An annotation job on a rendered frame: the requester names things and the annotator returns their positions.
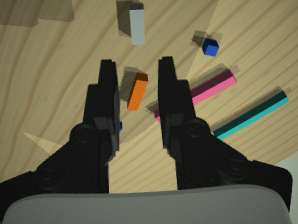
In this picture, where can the small blue cube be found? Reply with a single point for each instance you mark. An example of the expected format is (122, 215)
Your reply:
(210, 47)

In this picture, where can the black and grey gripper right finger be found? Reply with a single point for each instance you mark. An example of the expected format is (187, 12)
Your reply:
(206, 158)

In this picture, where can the orange rod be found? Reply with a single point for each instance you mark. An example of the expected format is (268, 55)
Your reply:
(137, 91)

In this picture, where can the turquoise rod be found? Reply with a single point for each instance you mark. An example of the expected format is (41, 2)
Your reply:
(251, 116)

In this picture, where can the pink rod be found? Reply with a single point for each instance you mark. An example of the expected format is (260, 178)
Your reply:
(208, 89)

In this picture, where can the grey rod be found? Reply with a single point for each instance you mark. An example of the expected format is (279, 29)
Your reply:
(137, 24)

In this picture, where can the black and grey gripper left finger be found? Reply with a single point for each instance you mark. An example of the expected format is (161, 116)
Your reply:
(76, 165)

